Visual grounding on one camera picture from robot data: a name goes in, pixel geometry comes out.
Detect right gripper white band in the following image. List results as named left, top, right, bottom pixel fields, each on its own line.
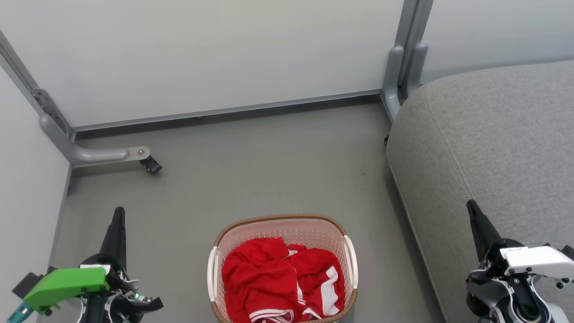
left=465, top=200, right=574, bottom=323

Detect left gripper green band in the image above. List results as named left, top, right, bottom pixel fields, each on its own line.
left=11, top=206, right=164, bottom=323

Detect red jersey white striped hem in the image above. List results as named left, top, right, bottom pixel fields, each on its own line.
left=222, top=238, right=301, bottom=323

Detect red shorts white patches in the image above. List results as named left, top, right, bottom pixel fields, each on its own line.
left=287, top=244, right=346, bottom=321

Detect grey fabric sofa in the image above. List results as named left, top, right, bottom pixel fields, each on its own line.
left=386, top=61, right=574, bottom=323

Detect black caster wheel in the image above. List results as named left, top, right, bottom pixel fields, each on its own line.
left=139, top=156, right=163, bottom=175

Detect grey metal partition foot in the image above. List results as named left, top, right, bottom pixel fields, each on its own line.
left=0, top=31, right=151, bottom=169

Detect white woven laundry basket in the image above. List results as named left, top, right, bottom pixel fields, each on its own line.
left=207, top=214, right=358, bottom=323

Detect left arm cable teal plug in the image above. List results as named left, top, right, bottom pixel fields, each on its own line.
left=7, top=303, right=35, bottom=323

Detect grey metal floor rail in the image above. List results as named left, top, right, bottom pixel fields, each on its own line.
left=72, top=89, right=383, bottom=133

